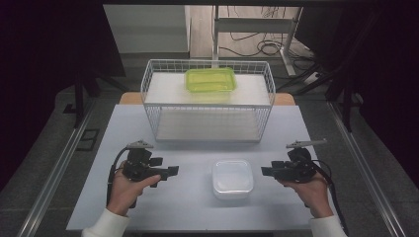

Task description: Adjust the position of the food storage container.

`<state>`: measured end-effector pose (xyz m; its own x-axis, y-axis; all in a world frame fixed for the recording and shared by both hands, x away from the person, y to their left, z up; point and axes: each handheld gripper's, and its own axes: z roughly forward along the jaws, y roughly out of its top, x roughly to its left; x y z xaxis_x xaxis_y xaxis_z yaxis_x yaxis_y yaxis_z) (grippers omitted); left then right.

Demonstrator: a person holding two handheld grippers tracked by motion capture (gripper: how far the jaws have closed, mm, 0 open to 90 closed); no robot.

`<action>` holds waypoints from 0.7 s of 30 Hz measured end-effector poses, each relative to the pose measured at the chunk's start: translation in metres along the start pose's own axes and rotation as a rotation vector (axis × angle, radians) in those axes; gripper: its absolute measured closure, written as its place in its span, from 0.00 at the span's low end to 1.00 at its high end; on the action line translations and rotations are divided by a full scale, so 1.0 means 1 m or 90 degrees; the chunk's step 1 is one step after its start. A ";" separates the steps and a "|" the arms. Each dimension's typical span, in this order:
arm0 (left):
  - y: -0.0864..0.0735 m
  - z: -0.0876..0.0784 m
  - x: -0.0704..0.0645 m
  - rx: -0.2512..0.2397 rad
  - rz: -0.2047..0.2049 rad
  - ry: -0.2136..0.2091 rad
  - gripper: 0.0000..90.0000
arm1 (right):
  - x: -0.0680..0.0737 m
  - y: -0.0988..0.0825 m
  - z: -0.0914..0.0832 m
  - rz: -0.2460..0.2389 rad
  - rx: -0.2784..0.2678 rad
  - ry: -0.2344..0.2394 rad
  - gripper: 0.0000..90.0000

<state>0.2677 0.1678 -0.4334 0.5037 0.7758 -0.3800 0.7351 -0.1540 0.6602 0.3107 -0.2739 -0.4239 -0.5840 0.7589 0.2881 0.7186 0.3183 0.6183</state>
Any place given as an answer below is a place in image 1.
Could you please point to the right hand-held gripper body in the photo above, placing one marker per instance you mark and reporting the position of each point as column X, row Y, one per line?
column 296, row 169

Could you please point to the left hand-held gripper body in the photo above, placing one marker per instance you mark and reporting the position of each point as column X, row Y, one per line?
column 138, row 168

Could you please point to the green plastic container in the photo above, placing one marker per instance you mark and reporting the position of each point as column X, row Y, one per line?
column 210, row 80

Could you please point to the person's left hand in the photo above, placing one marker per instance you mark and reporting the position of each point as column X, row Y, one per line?
column 123, row 194

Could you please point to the person's right hand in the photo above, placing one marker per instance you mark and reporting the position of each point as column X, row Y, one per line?
column 314, row 196

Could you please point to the white translucent plastic container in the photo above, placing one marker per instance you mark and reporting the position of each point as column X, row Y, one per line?
column 232, row 179

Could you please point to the tan wooden table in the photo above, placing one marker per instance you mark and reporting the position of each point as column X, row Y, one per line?
column 130, row 98

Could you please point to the black metal stand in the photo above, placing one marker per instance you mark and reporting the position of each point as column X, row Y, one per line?
column 78, row 98
column 346, row 108

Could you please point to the white power strip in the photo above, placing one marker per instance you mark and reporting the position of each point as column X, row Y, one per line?
column 312, row 78

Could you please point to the dark curtain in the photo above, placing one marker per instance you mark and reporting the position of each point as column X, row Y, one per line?
column 33, row 65
column 388, row 82

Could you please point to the white cabinet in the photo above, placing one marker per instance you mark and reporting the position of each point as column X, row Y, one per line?
column 148, row 29

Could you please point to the metal floor rail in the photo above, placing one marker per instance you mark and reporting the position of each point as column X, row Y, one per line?
column 56, row 171
column 362, row 171

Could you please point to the white metal desk frame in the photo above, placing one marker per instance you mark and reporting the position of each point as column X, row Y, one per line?
column 253, row 25

